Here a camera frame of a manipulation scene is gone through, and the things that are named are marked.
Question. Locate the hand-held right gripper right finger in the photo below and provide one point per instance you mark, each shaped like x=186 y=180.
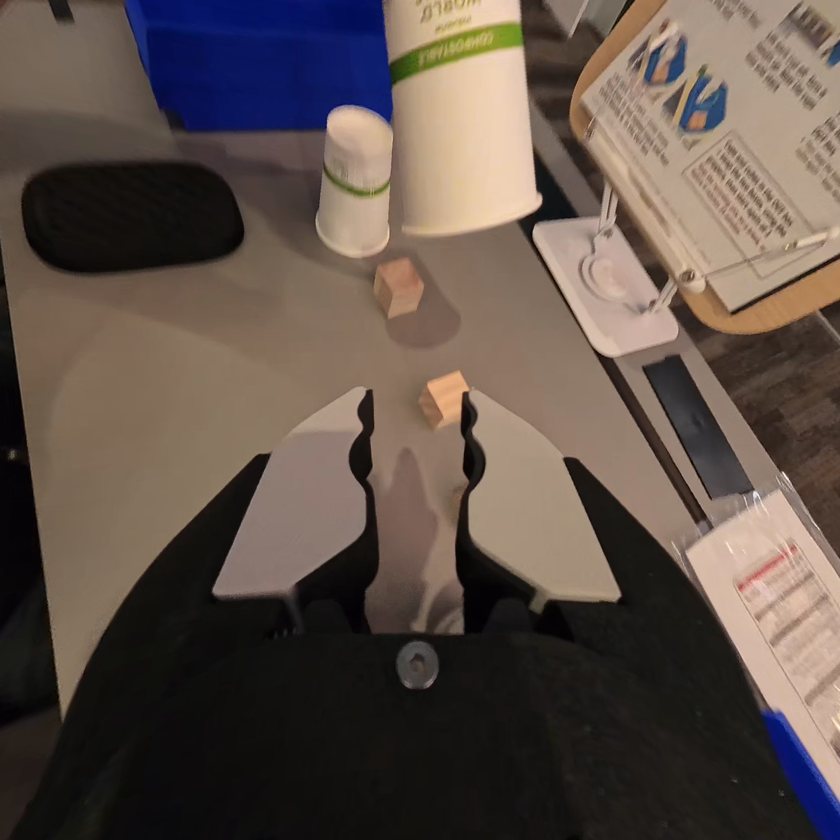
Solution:
x=531 y=512

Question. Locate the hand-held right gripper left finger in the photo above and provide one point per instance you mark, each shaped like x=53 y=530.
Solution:
x=302 y=505

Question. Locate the white paper cup green band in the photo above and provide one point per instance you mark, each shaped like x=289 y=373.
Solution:
x=351 y=210
x=459 y=144

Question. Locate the black table slot cover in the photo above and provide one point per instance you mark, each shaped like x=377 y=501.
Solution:
x=695 y=426

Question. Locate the small wooden cube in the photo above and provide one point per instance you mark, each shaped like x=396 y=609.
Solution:
x=443 y=400
x=399 y=289

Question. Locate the printed sheet in plastic sleeve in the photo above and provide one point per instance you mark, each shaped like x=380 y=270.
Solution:
x=774 y=604

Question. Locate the wooden document stand white base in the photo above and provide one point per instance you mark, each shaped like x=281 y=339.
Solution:
x=564 y=249

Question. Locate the black padded wrist rest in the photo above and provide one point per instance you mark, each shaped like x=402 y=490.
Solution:
x=131 y=216

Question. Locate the blue plastic bin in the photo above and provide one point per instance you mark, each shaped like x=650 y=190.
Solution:
x=262 y=59
x=807 y=774

